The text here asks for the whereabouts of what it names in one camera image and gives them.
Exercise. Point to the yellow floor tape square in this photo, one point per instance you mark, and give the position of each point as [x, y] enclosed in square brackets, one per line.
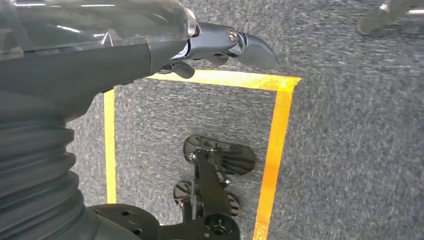
[278, 149]

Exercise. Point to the steel workbench table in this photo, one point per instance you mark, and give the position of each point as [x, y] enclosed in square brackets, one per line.
[374, 20]

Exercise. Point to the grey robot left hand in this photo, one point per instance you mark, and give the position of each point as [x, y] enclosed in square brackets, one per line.
[82, 59]

